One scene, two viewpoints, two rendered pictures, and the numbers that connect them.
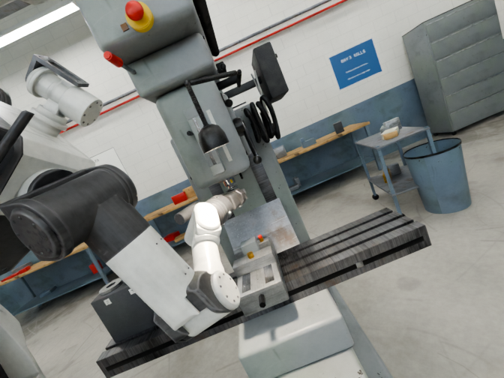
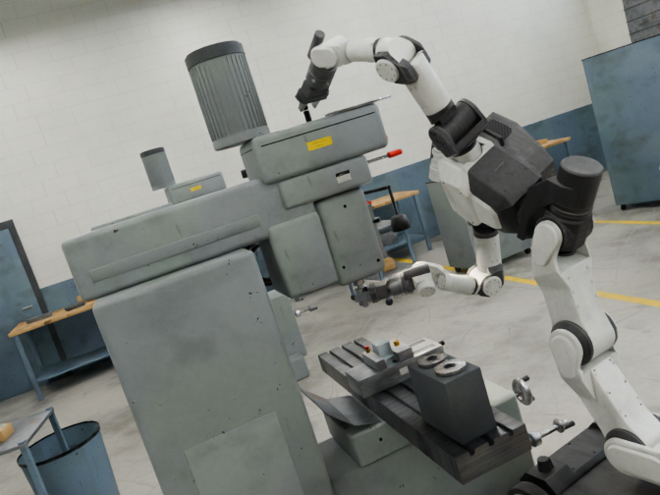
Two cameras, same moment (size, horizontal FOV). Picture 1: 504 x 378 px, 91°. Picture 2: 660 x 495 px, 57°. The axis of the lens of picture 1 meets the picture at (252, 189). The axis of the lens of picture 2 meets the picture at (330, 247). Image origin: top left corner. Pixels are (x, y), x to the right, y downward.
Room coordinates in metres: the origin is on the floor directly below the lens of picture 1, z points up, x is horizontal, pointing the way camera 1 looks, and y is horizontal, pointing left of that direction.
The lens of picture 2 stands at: (1.66, 2.11, 1.78)
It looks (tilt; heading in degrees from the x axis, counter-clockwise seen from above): 9 degrees down; 251
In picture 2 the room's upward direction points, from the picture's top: 17 degrees counter-clockwise
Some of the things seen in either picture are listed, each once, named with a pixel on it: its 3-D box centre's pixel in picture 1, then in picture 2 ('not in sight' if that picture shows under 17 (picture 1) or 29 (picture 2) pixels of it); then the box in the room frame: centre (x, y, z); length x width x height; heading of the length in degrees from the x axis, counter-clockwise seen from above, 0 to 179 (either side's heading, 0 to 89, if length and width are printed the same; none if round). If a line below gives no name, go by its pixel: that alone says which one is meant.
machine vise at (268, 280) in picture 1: (257, 265); (394, 361); (0.86, 0.10, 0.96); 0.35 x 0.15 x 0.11; 177
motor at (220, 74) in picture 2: not in sight; (228, 97); (1.14, 0.06, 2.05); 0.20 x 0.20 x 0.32
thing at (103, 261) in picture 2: not in sight; (194, 230); (1.39, 0.04, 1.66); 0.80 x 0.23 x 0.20; 177
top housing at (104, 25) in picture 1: (163, 38); (312, 145); (0.91, 0.07, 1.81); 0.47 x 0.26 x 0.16; 177
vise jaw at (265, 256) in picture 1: (253, 261); (397, 350); (0.84, 0.10, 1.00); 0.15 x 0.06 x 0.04; 87
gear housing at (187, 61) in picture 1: (183, 79); (316, 184); (0.93, 0.06, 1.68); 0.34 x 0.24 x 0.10; 177
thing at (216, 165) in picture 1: (205, 142); (372, 232); (0.78, 0.07, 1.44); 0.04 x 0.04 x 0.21; 87
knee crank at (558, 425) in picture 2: not in sight; (550, 429); (0.37, 0.23, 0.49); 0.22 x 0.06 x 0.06; 177
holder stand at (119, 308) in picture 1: (135, 301); (449, 393); (0.93, 0.60, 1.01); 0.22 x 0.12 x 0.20; 89
